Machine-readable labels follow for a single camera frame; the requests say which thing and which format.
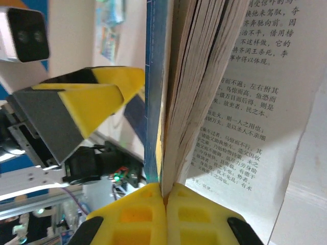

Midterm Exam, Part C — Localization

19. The blue tissue packet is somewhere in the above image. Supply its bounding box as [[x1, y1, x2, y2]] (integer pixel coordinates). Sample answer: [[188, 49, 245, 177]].
[[96, 0, 126, 26]]

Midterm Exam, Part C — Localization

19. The blue paperback book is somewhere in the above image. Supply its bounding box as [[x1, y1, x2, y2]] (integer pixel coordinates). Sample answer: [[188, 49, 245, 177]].
[[143, 0, 323, 244]]

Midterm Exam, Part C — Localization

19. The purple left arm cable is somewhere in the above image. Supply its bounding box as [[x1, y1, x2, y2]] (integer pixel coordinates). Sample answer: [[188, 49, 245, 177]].
[[65, 187, 90, 217]]

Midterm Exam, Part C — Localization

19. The colourful card packet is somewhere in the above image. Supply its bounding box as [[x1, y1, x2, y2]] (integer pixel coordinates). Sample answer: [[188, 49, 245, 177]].
[[99, 25, 121, 64]]

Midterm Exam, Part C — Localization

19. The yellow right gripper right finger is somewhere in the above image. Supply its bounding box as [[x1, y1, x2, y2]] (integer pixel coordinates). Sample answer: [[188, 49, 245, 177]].
[[166, 182, 264, 245]]

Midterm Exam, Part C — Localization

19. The aluminium mounting rail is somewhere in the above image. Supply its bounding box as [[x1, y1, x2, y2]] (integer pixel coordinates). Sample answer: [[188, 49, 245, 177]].
[[0, 190, 85, 220]]

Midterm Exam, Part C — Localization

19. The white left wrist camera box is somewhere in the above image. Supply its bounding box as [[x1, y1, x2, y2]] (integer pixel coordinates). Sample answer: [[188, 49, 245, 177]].
[[0, 6, 51, 64]]

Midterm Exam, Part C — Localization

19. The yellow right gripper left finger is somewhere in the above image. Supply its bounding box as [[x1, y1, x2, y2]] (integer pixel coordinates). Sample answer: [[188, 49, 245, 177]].
[[67, 182, 168, 245]]

